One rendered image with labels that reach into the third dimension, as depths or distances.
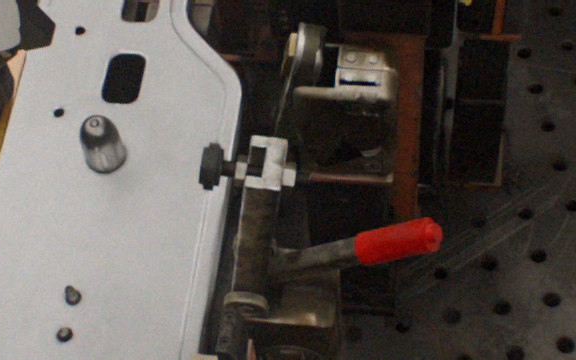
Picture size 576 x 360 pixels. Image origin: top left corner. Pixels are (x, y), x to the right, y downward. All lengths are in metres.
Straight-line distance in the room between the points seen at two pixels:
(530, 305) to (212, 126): 0.41
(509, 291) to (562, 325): 0.06
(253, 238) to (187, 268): 0.17
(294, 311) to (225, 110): 0.22
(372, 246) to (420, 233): 0.04
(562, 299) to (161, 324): 0.48
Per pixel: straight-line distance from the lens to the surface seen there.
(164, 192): 0.97
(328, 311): 0.86
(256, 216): 0.74
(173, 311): 0.92
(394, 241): 0.78
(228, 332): 0.69
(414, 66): 1.00
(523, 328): 1.24
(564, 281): 1.27
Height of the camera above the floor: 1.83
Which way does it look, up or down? 59 degrees down
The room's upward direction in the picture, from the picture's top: 8 degrees counter-clockwise
